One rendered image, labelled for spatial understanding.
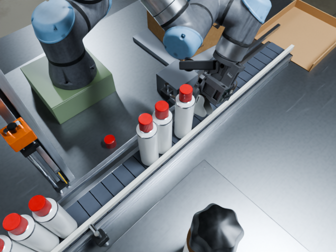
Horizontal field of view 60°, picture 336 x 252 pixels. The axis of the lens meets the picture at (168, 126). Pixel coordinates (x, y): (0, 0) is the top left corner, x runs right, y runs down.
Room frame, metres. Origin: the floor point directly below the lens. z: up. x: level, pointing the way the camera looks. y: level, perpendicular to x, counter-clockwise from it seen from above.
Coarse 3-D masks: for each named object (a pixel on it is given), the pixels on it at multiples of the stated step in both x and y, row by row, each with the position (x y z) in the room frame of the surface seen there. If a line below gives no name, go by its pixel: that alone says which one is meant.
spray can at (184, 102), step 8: (184, 88) 0.46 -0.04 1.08; (176, 96) 0.47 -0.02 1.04; (184, 96) 0.45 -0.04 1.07; (192, 96) 0.47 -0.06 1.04; (176, 104) 0.45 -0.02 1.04; (184, 104) 0.44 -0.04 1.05; (192, 104) 0.45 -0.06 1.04; (176, 112) 0.45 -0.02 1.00; (184, 112) 0.44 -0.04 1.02; (192, 112) 0.45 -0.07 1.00; (176, 120) 0.45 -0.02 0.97; (184, 120) 0.44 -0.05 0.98; (176, 128) 0.44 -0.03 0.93; (184, 128) 0.44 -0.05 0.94; (176, 136) 0.44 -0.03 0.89
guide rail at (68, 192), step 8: (272, 32) 0.83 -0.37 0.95; (256, 40) 0.77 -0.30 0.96; (248, 48) 0.74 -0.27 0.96; (136, 136) 0.40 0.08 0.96; (128, 144) 0.37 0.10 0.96; (120, 152) 0.35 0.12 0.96; (104, 160) 0.33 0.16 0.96; (112, 160) 0.33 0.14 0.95; (96, 168) 0.30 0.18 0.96; (88, 176) 0.28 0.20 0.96; (80, 184) 0.26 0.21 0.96; (64, 192) 0.24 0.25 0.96; (72, 192) 0.25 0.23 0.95; (56, 200) 0.22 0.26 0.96
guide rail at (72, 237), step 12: (288, 48) 0.79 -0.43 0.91; (276, 60) 0.73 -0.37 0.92; (264, 72) 0.68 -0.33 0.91; (216, 108) 0.53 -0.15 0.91; (204, 120) 0.48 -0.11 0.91; (192, 132) 0.44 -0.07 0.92; (180, 144) 0.40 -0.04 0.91; (168, 156) 0.37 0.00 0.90; (120, 192) 0.26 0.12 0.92; (108, 204) 0.23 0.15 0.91; (96, 216) 0.20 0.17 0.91; (84, 228) 0.17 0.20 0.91; (72, 240) 0.14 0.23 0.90
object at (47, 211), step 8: (32, 200) 0.18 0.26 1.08; (40, 200) 0.18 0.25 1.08; (48, 200) 0.19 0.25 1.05; (32, 208) 0.17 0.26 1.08; (40, 208) 0.17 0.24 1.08; (48, 208) 0.17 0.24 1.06; (56, 208) 0.18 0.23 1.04; (32, 216) 0.16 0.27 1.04; (40, 216) 0.16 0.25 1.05; (48, 216) 0.16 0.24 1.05; (56, 216) 0.17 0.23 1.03; (64, 216) 0.18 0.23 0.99; (48, 224) 0.15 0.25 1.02; (56, 224) 0.16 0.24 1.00; (64, 224) 0.17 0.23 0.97; (72, 224) 0.18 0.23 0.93; (56, 232) 0.15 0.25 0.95; (64, 232) 0.16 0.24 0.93
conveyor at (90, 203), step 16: (272, 48) 0.83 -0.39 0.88; (256, 64) 0.74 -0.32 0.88; (240, 80) 0.67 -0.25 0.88; (240, 96) 0.60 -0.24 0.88; (192, 128) 0.48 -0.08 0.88; (128, 160) 0.37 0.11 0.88; (112, 176) 0.32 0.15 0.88; (128, 176) 0.32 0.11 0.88; (96, 192) 0.27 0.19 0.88; (112, 192) 0.27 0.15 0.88; (80, 208) 0.23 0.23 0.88; (96, 208) 0.23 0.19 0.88; (112, 208) 0.23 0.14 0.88; (80, 224) 0.19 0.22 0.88
